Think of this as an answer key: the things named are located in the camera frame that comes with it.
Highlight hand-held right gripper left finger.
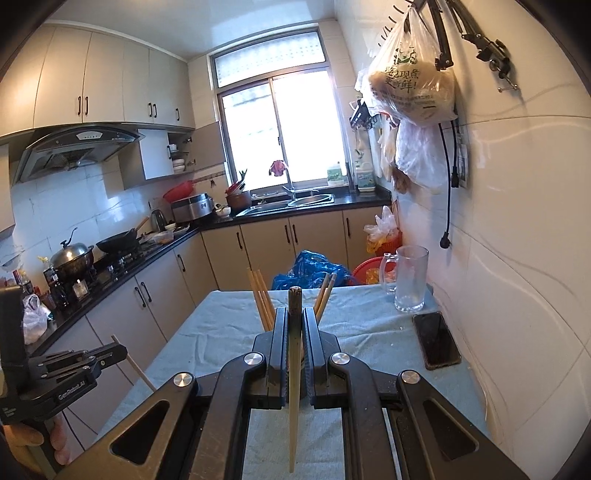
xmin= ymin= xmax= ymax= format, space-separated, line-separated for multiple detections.
xmin=58 ymin=307 xmax=291 ymax=480

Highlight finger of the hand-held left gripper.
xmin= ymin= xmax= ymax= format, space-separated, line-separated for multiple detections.
xmin=28 ymin=343 xmax=129 ymax=386

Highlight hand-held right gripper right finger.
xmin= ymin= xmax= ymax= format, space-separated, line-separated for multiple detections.
xmin=302 ymin=307 xmax=532 ymax=480

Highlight dark-tipped wooden chopstick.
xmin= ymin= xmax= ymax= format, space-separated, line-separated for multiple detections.
xmin=287 ymin=286 xmax=304 ymax=474

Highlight person's left hand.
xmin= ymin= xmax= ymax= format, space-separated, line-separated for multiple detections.
xmin=2 ymin=408 xmax=71 ymax=467

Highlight white plastic bag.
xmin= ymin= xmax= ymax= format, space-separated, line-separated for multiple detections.
xmin=22 ymin=294 xmax=49 ymax=344

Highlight grey-green tablecloth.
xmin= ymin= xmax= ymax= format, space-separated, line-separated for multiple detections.
xmin=99 ymin=284 xmax=490 ymax=480

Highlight blue plastic bag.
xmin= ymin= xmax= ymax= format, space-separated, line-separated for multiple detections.
xmin=271 ymin=250 xmax=354 ymax=291

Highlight gas stove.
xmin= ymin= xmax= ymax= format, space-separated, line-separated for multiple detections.
xmin=90 ymin=240 xmax=162 ymax=282

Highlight cream base cabinets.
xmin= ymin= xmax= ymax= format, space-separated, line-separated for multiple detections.
xmin=28 ymin=205 xmax=393 ymax=457

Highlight steel pot with lid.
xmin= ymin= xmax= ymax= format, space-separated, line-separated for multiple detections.
xmin=48 ymin=227 xmax=95 ymax=280

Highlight red plastic basket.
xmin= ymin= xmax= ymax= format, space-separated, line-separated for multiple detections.
xmin=352 ymin=256 xmax=399 ymax=288

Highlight black wok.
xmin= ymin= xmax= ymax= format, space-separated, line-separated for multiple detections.
xmin=95 ymin=216 xmax=151 ymax=254

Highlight clear glass mug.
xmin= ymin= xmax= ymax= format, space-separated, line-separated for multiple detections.
xmin=379 ymin=246 xmax=430 ymax=313

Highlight black smartphone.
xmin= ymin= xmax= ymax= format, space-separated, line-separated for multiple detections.
xmin=412 ymin=311 xmax=462 ymax=371

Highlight steel sink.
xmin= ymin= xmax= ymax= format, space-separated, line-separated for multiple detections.
xmin=236 ymin=193 xmax=334 ymax=217

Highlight brown clay pot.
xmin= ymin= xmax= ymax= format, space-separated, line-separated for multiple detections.
xmin=226 ymin=190 xmax=252 ymax=215

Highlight black kitchen countertop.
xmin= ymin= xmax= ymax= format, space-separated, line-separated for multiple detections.
xmin=25 ymin=191 xmax=393 ymax=356

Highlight steel rice cooker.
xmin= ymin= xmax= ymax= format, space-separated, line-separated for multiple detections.
xmin=171 ymin=193 xmax=215 ymax=224

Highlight red colander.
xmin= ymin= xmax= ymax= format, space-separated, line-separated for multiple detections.
xmin=163 ymin=181 xmax=197 ymax=204

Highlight detergent bottle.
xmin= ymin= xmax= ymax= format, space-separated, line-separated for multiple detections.
xmin=355 ymin=148 xmax=377 ymax=192

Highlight black range hood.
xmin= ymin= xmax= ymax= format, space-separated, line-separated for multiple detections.
xmin=11 ymin=126 xmax=146 ymax=185

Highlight open shelf cabinet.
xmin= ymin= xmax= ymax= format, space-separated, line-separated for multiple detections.
xmin=117 ymin=122 xmax=227 ymax=190

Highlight stack of white bowls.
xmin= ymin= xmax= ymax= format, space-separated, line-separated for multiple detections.
xmin=168 ymin=144 xmax=188 ymax=174

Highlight kitchen window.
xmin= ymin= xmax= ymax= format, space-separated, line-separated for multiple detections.
xmin=208 ymin=28 xmax=356 ymax=192

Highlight printed hanging plastic bag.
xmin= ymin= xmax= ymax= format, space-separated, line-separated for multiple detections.
xmin=367 ymin=7 xmax=458 ymax=127

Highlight black cable with plug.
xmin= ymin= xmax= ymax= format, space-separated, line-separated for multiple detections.
xmin=438 ymin=122 xmax=455 ymax=251

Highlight black wall rack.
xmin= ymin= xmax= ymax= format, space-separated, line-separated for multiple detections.
xmin=349 ymin=99 xmax=384 ymax=130

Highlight wall power strip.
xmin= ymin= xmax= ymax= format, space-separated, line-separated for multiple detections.
xmin=455 ymin=129 xmax=472 ymax=190

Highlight cream wall cabinets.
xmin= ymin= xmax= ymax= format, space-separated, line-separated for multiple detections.
xmin=0 ymin=23 xmax=197 ymax=139

